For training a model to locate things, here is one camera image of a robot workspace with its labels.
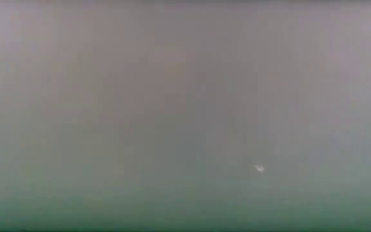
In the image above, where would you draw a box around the green table mat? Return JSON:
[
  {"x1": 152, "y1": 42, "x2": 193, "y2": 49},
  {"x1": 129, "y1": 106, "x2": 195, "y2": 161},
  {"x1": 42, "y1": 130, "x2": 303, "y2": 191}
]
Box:
[{"x1": 0, "y1": 193, "x2": 371, "y2": 232}]

